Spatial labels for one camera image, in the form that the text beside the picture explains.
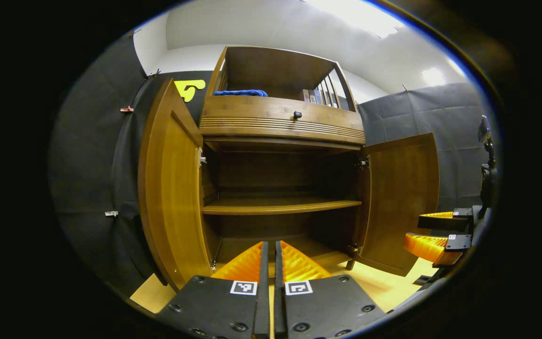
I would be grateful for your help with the grey-blue upright book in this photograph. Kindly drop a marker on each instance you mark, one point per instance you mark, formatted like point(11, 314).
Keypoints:
point(318, 97)

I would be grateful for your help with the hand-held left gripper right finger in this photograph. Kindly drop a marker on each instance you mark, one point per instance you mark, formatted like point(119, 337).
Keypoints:
point(278, 301)

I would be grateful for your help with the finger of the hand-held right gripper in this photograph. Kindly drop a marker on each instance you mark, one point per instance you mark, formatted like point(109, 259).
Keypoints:
point(459, 242)
point(442, 223)

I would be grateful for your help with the wooden inner shelf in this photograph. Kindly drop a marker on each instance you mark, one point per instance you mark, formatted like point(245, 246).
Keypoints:
point(280, 205)

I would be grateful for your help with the small ceiling light panel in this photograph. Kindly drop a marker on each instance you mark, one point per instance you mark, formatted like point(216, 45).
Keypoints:
point(433, 75)

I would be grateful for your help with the tan upright book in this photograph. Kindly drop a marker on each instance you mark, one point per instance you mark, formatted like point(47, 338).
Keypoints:
point(312, 96)

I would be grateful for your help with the pale upright book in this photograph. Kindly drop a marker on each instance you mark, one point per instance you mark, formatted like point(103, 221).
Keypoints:
point(305, 96)

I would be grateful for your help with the black backdrop cloth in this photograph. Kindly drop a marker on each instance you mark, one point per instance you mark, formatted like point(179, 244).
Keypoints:
point(87, 165)

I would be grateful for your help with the red clip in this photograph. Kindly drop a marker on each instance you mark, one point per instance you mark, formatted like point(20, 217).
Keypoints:
point(126, 109)

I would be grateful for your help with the wooden ribbed drawer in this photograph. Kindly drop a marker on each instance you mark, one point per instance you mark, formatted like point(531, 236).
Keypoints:
point(252, 113)

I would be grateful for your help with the wooden shoe cabinet door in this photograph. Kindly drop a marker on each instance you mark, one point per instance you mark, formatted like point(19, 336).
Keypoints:
point(172, 188)
point(398, 197)

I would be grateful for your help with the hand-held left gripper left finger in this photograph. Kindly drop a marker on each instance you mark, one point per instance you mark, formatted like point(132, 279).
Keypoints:
point(262, 301)

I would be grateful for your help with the large ceiling light panel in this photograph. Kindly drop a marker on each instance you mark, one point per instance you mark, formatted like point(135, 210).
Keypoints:
point(355, 16)

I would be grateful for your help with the blue cloth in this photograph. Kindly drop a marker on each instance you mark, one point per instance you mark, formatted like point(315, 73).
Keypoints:
point(240, 92)

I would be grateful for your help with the wooden double-door shoe cabinet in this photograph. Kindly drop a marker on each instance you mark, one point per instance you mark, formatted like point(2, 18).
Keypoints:
point(275, 66)

